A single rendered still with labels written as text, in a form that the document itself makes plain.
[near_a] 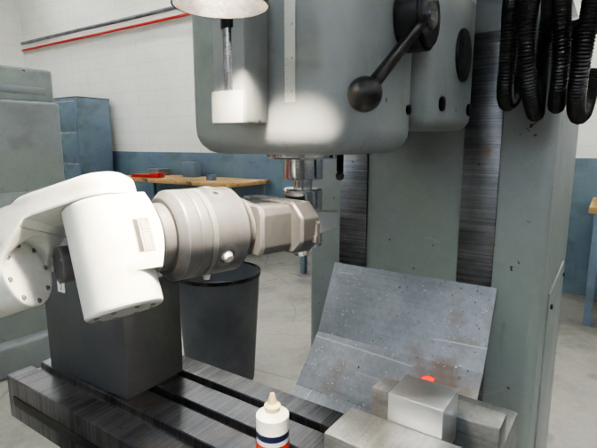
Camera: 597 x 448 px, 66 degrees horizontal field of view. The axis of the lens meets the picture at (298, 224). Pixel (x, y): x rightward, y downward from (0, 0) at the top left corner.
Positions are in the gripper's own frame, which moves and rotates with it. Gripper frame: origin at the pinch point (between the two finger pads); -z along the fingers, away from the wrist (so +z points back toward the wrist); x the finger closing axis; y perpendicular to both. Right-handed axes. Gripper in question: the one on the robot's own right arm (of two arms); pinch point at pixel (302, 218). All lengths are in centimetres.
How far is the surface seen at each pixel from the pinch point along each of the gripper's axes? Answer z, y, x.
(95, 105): -217, -67, 705
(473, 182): -38.2, -2.7, -1.8
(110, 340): 12.8, 22.3, 31.2
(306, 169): 1.4, -6.0, -2.0
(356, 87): 7.7, -13.4, -14.7
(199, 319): -78, 80, 163
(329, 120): 6.4, -11.0, -10.4
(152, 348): 6.7, 24.9, 29.3
